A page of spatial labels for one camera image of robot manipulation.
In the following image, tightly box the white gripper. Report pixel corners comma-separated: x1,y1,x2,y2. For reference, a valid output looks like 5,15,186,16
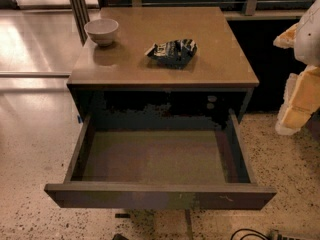
275,66,320,135

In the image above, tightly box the brown top drawer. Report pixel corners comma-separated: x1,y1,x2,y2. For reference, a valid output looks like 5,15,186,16
45,112,276,210

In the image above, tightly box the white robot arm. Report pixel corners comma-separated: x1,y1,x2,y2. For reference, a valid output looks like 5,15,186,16
273,0,320,135

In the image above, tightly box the grey power strip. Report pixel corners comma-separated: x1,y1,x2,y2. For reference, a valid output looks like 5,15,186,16
270,230,317,240

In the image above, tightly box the brown wooden cabinet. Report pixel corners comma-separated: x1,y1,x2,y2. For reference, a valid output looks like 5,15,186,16
66,6,260,132

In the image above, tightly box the crumpled blue chip bag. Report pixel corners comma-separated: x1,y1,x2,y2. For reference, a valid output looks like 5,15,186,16
145,39,197,69

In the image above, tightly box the white ceramic bowl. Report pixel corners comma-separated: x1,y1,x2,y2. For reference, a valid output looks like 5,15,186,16
84,18,119,46

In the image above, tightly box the black cable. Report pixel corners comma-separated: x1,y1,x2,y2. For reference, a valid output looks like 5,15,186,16
229,228,270,240

